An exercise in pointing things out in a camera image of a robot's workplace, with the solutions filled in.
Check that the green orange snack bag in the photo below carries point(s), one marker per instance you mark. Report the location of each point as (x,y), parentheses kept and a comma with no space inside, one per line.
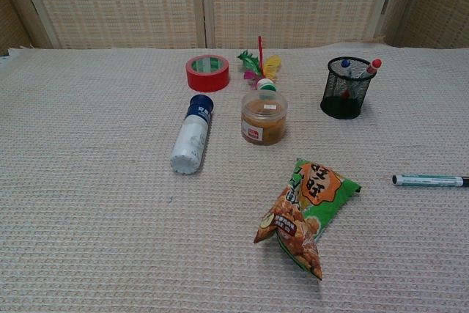
(315,188)

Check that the white bottle with blue cap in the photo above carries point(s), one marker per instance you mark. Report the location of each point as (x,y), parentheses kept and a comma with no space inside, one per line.
(190,137)

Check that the beige woven tablecloth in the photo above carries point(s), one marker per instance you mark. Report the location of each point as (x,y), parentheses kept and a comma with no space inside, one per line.
(110,217)

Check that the black mesh pen holder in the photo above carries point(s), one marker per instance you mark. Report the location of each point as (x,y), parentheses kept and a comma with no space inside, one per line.
(340,108)

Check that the clear plastic jar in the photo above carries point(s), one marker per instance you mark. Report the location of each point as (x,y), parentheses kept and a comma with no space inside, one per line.
(264,126)

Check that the blue-capped white marker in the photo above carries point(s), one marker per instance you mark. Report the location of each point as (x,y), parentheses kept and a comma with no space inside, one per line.
(346,65)

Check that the colourful feather shuttlecock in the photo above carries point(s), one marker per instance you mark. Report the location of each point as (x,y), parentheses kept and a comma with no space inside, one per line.
(266,85)

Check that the red-capped white marker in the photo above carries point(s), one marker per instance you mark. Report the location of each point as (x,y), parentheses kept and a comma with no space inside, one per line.
(374,65)

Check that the red tape roll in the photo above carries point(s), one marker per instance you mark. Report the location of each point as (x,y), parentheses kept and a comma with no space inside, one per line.
(205,84)

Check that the woven folding screen panel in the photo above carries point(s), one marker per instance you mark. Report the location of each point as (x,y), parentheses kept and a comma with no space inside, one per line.
(293,5)
(110,5)
(11,23)
(439,9)

